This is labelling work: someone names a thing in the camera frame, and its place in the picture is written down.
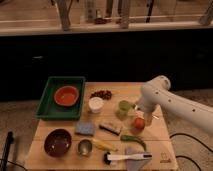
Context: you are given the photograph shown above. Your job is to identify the red apple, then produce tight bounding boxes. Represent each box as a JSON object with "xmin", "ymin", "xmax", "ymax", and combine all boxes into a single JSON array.
[{"xmin": 133, "ymin": 117, "xmax": 145, "ymax": 130}]

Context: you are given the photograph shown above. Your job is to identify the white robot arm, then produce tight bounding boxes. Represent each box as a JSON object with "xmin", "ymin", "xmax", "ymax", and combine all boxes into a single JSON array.
[{"xmin": 136, "ymin": 75, "xmax": 213, "ymax": 135}]

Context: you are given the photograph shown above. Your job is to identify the green plastic cup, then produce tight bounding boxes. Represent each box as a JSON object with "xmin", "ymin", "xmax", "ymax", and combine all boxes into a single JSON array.
[{"xmin": 118, "ymin": 100, "xmax": 131, "ymax": 116}]

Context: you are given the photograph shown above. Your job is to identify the small metal cup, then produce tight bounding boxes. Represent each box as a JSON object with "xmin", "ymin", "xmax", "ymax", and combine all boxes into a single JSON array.
[{"xmin": 77, "ymin": 139, "xmax": 93, "ymax": 156}]

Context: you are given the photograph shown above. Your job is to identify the green chili pepper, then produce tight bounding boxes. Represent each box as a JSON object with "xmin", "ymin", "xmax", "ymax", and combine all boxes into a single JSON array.
[{"xmin": 120, "ymin": 135, "xmax": 147, "ymax": 151}]

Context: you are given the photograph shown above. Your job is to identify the yellow corn cob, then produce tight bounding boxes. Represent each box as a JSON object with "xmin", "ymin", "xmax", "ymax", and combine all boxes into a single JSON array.
[{"xmin": 92, "ymin": 138, "xmax": 117, "ymax": 151}]

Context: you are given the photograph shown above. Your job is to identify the blue sponge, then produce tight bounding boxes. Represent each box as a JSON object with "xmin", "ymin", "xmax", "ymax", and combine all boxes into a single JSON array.
[{"xmin": 75, "ymin": 122, "xmax": 95, "ymax": 136}]

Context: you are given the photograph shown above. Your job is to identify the orange bowl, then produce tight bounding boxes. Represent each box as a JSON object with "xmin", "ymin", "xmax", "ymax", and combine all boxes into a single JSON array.
[{"xmin": 54, "ymin": 86, "xmax": 79, "ymax": 107}]

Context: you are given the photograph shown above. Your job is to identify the green plastic tray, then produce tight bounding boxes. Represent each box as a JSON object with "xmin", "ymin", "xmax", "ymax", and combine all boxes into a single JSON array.
[{"xmin": 36, "ymin": 76, "xmax": 85, "ymax": 121}]

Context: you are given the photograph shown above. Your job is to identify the dark brown bowl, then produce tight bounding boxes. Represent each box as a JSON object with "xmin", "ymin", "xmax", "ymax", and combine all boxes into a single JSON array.
[{"xmin": 44, "ymin": 129, "xmax": 72, "ymax": 157}]

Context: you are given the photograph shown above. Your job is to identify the red object on shelf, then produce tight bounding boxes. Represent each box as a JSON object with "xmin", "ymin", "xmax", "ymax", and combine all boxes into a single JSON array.
[{"xmin": 94, "ymin": 18, "xmax": 111, "ymax": 25}]

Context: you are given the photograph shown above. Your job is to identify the black pole stand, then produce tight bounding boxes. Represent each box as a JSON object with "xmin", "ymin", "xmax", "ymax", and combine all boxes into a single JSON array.
[{"xmin": 0, "ymin": 131, "xmax": 14, "ymax": 171}]

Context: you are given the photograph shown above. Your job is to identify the black cable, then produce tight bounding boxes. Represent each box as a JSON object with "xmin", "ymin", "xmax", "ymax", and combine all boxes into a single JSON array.
[{"xmin": 169, "ymin": 132, "xmax": 213, "ymax": 171}]

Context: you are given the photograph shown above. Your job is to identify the white handled dish brush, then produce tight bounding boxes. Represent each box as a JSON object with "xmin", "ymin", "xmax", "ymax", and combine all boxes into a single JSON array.
[{"xmin": 103, "ymin": 152, "xmax": 152, "ymax": 165}]

